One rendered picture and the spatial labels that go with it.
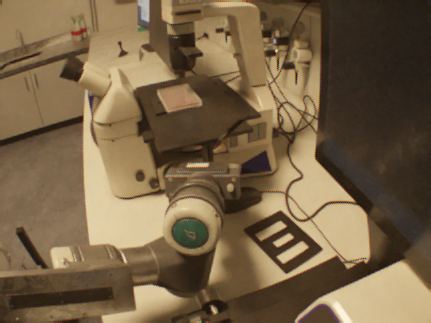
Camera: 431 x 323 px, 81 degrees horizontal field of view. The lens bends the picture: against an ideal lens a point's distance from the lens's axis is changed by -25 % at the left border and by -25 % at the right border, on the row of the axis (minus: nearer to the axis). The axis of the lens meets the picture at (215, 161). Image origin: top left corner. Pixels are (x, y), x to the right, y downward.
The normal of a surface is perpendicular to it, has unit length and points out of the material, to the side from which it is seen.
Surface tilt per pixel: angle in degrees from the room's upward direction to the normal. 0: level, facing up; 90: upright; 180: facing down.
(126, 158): 90
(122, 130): 90
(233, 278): 0
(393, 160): 93
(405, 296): 10
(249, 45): 90
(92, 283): 63
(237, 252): 0
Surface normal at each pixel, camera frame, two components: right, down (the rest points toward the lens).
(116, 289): 0.56, 0.00
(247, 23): 0.35, 0.54
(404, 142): -0.93, 0.27
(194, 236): -0.05, 0.27
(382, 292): 0.09, -0.84
